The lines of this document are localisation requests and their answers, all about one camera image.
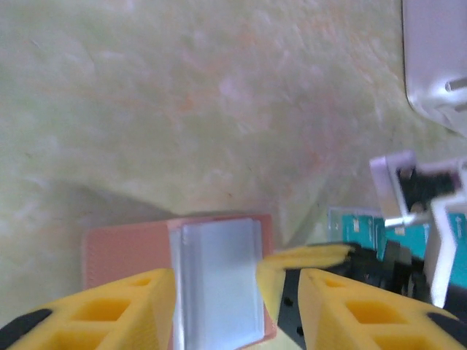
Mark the brown card holder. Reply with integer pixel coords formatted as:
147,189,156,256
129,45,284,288
82,213,274,350

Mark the teal credit card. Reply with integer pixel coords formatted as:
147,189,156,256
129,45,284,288
401,218,433,264
341,213,385,262
448,213,467,296

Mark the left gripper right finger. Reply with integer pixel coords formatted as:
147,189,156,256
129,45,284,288
298,268,467,350

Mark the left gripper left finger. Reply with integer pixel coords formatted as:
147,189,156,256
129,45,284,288
0,268,177,350

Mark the white zip case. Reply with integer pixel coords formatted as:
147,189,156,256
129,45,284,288
401,0,467,139

